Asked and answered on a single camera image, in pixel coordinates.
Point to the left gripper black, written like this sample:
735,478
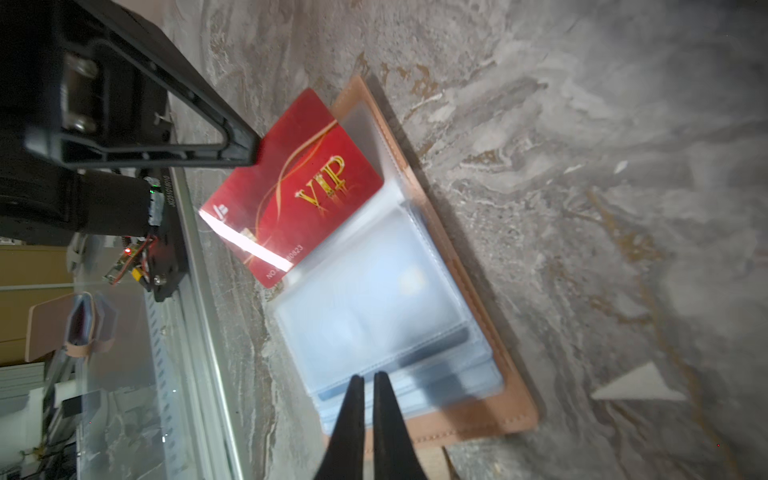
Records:
86,84

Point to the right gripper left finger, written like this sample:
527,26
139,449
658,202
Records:
343,458

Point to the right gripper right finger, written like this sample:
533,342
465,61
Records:
394,455

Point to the tan leather card holder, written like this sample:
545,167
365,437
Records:
388,292

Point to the red VIP card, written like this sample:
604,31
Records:
309,177

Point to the aluminium front rail frame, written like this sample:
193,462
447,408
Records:
192,375

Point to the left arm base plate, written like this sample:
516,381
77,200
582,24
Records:
159,260

